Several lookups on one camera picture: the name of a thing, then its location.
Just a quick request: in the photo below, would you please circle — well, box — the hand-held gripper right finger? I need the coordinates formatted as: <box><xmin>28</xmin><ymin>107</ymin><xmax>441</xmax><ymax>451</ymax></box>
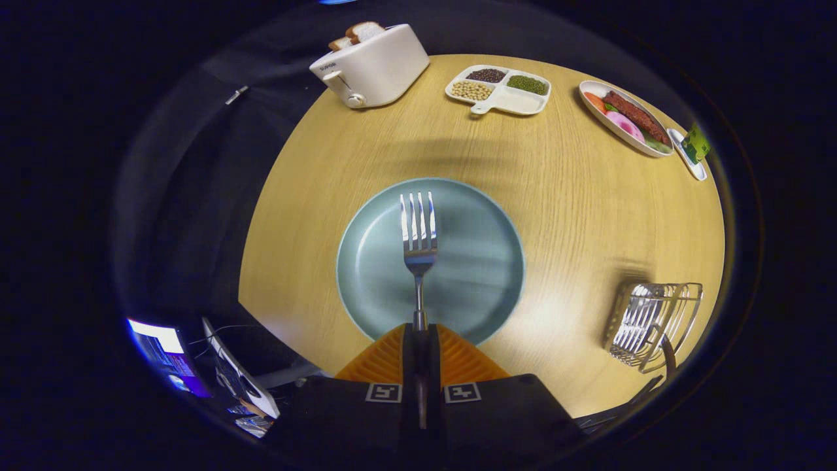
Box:
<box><xmin>422</xmin><ymin>324</ymin><xmax>586</xmax><ymax>459</ymax></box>

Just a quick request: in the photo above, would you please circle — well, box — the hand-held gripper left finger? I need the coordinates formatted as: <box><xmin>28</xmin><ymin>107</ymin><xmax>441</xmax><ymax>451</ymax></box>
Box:
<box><xmin>278</xmin><ymin>324</ymin><xmax>422</xmax><ymax>459</ymax></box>

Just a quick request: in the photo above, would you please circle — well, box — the metal fork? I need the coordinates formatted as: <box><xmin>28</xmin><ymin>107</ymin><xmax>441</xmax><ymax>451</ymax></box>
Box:
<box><xmin>400</xmin><ymin>191</ymin><xmax>438</xmax><ymax>331</ymax></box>

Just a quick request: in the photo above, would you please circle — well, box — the pale green round plate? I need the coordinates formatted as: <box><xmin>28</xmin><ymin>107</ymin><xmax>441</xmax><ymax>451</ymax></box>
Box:
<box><xmin>335</xmin><ymin>177</ymin><xmax>526</xmax><ymax>346</ymax></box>

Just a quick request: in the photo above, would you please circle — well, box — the open laptop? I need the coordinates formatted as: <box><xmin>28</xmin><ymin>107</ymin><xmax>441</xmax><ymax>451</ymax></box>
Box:
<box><xmin>201</xmin><ymin>317</ymin><xmax>282</xmax><ymax>438</ymax></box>

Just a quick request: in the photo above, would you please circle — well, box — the computer monitor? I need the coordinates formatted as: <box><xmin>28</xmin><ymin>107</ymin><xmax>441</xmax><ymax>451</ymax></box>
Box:
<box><xmin>126</xmin><ymin>318</ymin><xmax>213</xmax><ymax>400</ymax></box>

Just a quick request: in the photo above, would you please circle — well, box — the white divided tray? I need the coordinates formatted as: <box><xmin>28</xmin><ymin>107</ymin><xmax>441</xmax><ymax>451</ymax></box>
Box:
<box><xmin>445</xmin><ymin>64</ymin><xmax>553</xmax><ymax>117</ymax></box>

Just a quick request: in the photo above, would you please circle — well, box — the pile of yellow soybeans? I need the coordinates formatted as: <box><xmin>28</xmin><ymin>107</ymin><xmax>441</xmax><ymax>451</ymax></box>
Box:
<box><xmin>451</xmin><ymin>80</ymin><xmax>494</xmax><ymax>102</ymax></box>

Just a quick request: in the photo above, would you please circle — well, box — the white oval food plate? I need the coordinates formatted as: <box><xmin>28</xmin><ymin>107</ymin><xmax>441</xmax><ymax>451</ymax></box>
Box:
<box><xmin>579</xmin><ymin>80</ymin><xmax>675</xmax><ymax>158</ymax></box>

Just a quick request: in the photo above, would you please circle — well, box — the pile of green beans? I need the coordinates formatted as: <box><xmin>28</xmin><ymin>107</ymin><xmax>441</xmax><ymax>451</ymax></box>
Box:
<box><xmin>507</xmin><ymin>75</ymin><xmax>549</xmax><ymax>96</ymax></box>

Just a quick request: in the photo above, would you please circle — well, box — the white toaster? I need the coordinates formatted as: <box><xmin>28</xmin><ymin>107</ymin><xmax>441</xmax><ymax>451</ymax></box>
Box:
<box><xmin>309</xmin><ymin>24</ymin><xmax>431</xmax><ymax>110</ymax></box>

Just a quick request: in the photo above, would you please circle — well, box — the pink round slice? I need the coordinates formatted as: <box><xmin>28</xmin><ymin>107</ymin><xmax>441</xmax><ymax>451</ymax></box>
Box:
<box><xmin>606</xmin><ymin>110</ymin><xmax>646</xmax><ymax>143</ymax></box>

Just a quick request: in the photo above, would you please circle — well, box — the brown meat slab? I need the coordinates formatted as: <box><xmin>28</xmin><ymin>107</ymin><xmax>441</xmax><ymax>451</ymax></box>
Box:
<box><xmin>602</xmin><ymin>90</ymin><xmax>671</xmax><ymax>146</ymax></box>

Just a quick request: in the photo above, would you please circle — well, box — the small white coaster tray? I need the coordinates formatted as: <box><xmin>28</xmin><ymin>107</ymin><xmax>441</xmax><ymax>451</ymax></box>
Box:
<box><xmin>667</xmin><ymin>128</ymin><xmax>708</xmax><ymax>182</ymax></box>

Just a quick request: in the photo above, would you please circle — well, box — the large bread slice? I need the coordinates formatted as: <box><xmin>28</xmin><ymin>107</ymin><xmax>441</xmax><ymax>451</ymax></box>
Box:
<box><xmin>345</xmin><ymin>21</ymin><xmax>386</xmax><ymax>45</ymax></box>

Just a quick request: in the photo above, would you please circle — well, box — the green label drink bottle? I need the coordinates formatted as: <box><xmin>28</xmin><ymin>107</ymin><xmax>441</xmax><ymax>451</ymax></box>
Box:
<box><xmin>680</xmin><ymin>121</ymin><xmax>712</xmax><ymax>164</ymax></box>

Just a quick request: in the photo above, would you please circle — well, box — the metal wire basket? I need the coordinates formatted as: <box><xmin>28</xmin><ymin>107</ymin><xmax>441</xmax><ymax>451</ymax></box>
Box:
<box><xmin>603</xmin><ymin>281</ymin><xmax>704</xmax><ymax>375</ymax></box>

